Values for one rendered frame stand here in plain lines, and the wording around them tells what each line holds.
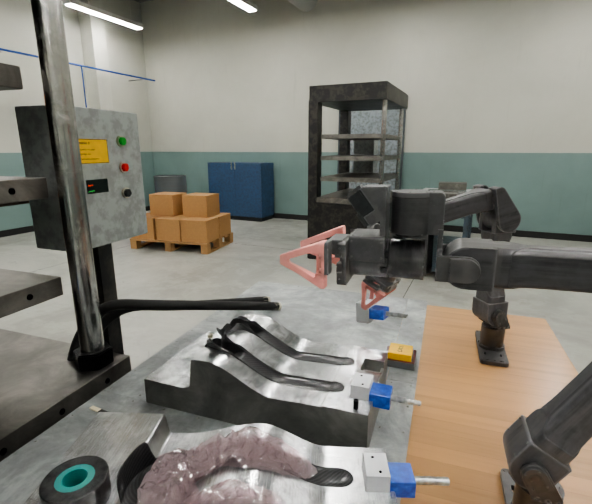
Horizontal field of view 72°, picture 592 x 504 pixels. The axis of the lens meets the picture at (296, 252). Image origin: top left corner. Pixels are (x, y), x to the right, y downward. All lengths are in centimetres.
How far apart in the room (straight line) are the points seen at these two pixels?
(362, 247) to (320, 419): 38
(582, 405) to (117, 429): 69
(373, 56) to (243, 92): 259
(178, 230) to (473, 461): 512
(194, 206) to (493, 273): 535
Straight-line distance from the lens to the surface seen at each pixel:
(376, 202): 58
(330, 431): 84
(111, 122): 141
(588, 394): 68
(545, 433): 70
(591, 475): 97
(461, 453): 92
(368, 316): 111
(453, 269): 57
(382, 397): 83
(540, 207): 737
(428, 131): 734
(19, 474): 95
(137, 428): 78
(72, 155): 113
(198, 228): 552
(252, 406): 88
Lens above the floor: 136
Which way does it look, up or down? 14 degrees down
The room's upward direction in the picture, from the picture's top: straight up
